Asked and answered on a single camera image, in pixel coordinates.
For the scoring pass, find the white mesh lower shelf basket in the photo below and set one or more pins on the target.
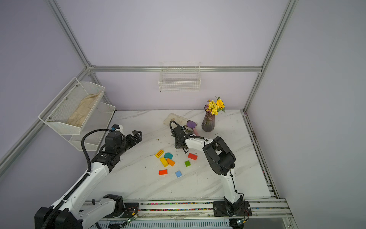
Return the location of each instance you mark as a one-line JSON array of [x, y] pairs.
[[100, 119]]

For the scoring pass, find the beige dirty cloth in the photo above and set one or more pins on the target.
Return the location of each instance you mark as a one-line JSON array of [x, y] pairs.
[[176, 118]]

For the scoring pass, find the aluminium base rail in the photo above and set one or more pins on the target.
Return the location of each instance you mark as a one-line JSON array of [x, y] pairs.
[[204, 209]]

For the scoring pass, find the teal wood block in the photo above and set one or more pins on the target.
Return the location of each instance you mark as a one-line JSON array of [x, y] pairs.
[[168, 156]]

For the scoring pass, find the yellow flower bouquet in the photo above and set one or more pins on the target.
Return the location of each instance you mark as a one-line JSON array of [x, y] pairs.
[[213, 107]]

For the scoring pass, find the white mesh shelf basket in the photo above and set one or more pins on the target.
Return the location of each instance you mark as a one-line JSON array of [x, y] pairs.
[[57, 113], [100, 119]]

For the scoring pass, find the green wood block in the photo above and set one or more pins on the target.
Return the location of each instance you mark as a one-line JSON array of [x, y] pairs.
[[187, 163]]

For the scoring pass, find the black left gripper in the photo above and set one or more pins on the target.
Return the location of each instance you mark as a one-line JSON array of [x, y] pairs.
[[133, 141]]

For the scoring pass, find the yellow wood block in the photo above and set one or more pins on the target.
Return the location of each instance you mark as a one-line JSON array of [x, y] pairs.
[[164, 161]]

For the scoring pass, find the light blue wood block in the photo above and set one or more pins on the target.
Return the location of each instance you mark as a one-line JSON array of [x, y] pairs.
[[178, 174]]

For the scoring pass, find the white mesh upper shelf basket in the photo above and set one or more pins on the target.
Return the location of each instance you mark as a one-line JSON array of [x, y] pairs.
[[57, 113]]

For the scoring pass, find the beige glove in basket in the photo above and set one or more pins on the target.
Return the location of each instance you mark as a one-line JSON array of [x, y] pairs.
[[80, 114]]

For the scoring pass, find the white wire wall basket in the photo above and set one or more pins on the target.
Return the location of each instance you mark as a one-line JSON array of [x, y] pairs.
[[180, 77]]

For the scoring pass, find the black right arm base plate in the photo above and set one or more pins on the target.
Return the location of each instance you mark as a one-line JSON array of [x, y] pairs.
[[226, 209]]

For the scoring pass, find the yellow red striped block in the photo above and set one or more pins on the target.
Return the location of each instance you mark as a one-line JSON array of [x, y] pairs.
[[160, 153]]

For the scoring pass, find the orange wood block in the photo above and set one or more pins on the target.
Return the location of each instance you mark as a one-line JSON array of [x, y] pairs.
[[170, 162]]

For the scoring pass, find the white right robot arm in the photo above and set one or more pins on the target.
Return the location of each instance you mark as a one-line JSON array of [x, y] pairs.
[[220, 159]]

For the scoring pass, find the purple glass vase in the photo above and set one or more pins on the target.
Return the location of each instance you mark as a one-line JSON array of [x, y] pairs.
[[208, 123]]

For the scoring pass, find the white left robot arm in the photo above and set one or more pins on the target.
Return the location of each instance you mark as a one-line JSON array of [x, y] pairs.
[[66, 213]]

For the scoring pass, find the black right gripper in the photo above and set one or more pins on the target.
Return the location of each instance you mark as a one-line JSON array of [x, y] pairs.
[[176, 144]]

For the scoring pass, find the red orange flat block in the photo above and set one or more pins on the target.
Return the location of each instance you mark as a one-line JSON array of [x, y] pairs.
[[163, 172]]

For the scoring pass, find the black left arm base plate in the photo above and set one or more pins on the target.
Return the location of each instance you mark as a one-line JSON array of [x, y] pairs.
[[126, 210]]

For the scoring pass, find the red wood block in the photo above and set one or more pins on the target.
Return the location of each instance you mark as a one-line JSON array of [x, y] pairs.
[[192, 156]]

